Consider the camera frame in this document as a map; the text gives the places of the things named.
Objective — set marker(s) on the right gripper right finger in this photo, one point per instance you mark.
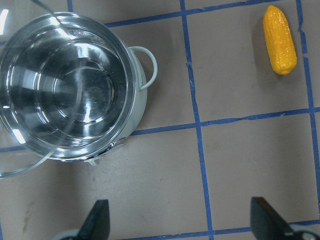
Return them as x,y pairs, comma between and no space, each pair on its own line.
267,224

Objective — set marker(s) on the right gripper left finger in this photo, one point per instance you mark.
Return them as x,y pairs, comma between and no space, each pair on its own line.
97,224

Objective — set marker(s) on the glass pot lid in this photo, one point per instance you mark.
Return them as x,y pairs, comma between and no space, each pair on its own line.
38,108

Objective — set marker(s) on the pale green electric pot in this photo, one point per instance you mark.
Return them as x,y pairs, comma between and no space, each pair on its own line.
116,78

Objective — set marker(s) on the yellow corn cob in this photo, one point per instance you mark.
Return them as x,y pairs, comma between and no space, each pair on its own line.
279,42

